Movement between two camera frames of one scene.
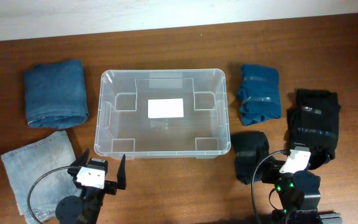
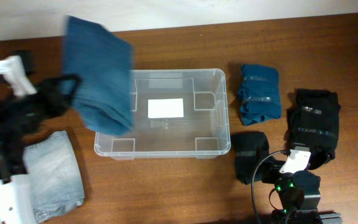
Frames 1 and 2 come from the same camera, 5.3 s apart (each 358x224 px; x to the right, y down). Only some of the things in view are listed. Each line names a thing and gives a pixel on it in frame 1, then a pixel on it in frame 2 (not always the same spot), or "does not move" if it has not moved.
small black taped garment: x=250 y=148 does not move
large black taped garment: x=312 y=124 does not move
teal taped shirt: x=258 y=94 does not move
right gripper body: x=275 y=175 does not move
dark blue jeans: x=56 y=94 -> x=102 y=61
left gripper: x=113 y=185 -> x=76 y=78
